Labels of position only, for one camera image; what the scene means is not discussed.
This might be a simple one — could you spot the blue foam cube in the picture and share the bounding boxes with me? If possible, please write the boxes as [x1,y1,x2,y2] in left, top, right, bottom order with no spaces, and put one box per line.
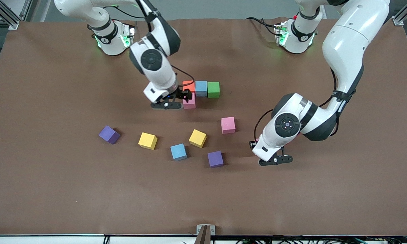
[195,81,208,97]
[170,143,188,161]

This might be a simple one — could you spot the green foam cube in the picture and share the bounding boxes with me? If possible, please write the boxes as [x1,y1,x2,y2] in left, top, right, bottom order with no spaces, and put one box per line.
[207,82,220,99]

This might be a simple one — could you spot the yellow foam cube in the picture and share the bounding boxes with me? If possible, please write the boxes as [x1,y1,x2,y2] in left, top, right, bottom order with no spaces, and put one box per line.
[138,132,158,150]
[189,129,207,149]

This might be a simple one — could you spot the purple foam cube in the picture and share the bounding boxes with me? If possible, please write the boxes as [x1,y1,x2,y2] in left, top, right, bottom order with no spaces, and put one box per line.
[99,125,121,145]
[207,150,224,168]

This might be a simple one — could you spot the brown table mat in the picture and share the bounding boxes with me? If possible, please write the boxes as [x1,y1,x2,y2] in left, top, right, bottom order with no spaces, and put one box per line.
[0,17,407,237]

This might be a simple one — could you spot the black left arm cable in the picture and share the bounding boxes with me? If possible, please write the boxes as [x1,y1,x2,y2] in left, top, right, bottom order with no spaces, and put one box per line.
[253,68,341,142]

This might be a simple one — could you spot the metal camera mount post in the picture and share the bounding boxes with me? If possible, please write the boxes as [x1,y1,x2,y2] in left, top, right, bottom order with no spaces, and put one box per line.
[196,224,216,244]

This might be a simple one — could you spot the tangled black cable bundle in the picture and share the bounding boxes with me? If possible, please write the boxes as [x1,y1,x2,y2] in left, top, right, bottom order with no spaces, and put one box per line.
[236,236,407,244]

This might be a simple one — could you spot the black base cable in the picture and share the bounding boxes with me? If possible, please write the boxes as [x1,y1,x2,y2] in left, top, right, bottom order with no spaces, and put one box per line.
[246,16,279,36]

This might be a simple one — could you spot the aluminium frame post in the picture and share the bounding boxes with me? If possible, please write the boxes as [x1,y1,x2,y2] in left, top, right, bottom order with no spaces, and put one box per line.
[0,0,33,30]
[391,0,407,27]

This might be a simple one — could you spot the white table front rail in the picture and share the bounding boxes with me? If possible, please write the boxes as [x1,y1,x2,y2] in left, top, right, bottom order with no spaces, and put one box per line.
[0,235,407,244]

